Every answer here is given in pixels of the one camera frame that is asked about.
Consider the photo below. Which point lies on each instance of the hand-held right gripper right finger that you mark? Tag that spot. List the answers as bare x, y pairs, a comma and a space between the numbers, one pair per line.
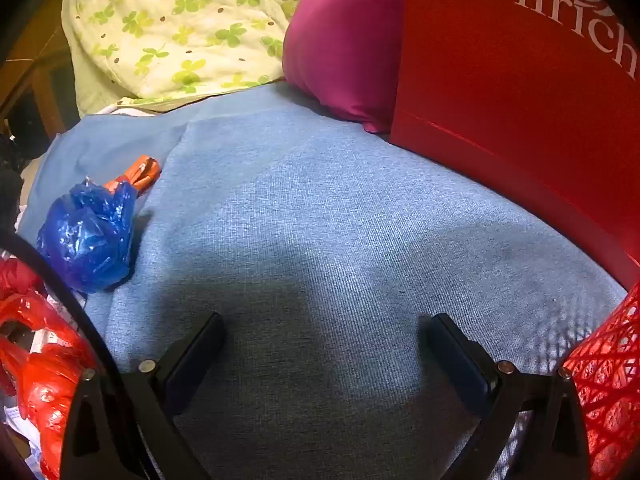
465, 365

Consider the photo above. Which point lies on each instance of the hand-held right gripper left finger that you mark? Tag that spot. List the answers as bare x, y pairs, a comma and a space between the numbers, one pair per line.
192, 365

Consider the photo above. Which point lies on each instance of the red mesh plastic basket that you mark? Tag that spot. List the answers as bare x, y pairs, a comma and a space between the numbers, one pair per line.
610, 380

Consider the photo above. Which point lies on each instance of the red plastic bag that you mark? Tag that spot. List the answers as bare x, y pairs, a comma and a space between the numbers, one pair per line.
45, 380

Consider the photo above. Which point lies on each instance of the blue plastic bag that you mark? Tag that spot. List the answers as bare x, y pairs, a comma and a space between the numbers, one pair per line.
87, 235

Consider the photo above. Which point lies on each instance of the orange wrapper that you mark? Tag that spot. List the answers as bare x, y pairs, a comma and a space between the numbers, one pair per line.
142, 172

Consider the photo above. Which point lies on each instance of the blue cloth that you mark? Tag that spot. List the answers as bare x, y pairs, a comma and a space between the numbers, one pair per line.
310, 220

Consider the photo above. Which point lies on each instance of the red paper bag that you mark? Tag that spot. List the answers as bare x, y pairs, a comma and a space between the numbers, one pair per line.
510, 85

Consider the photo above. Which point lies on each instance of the green clover print quilt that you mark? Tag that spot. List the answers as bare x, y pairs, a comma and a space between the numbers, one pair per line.
175, 25

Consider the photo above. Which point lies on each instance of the magenta pillow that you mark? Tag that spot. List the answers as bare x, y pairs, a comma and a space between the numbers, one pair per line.
345, 45

